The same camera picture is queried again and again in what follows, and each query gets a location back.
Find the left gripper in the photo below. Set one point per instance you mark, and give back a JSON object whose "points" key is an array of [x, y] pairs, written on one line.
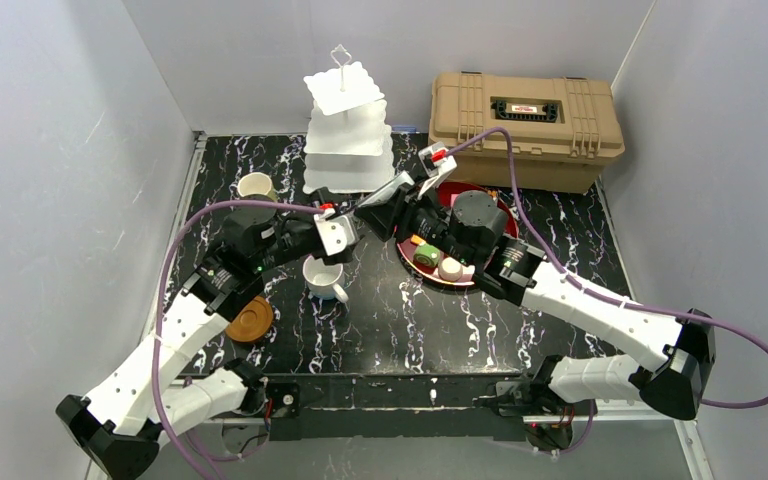
{"points": [[314, 235]]}

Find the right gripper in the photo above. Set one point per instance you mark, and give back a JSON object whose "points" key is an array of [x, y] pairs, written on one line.
{"points": [[396, 216]]}

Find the green swirl roll cake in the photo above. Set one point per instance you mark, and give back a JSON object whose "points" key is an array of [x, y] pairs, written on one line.
{"points": [[426, 256]]}

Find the white three-tier cake stand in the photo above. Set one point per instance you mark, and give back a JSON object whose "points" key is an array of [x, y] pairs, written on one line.
{"points": [[348, 145]]}

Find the beige round macaron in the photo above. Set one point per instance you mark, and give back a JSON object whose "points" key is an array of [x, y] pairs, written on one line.
{"points": [[452, 271]]}

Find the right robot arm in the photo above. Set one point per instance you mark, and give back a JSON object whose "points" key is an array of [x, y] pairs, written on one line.
{"points": [[664, 360]]}

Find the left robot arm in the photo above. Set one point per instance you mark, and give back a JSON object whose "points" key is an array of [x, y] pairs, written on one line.
{"points": [[123, 423]]}

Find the orange rectangular biscuit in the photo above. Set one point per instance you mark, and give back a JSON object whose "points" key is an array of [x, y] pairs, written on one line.
{"points": [[417, 240]]}

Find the white mug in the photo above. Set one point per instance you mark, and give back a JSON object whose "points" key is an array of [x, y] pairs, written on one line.
{"points": [[326, 282]]}

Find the yellow-green cup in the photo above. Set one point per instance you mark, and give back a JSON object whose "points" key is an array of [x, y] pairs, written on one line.
{"points": [[256, 183]]}

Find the red round tray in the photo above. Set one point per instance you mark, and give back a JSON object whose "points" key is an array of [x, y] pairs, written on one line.
{"points": [[448, 192]]}

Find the brown wooden coaster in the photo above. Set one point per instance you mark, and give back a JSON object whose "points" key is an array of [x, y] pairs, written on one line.
{"points": [[252, 323]]}

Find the tan plastic toolbox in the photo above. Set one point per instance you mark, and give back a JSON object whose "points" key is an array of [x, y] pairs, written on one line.
{"points": [[564, 130]]}

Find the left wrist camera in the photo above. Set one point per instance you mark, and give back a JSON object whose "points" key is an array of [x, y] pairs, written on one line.
{"points": [[338, 232]]}

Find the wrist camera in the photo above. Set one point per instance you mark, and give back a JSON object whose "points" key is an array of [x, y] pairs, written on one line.
{"points": [[338, 232], [438, 165]]}

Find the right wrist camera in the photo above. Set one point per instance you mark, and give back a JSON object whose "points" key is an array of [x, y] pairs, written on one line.
{"points": [[438, 165]]}

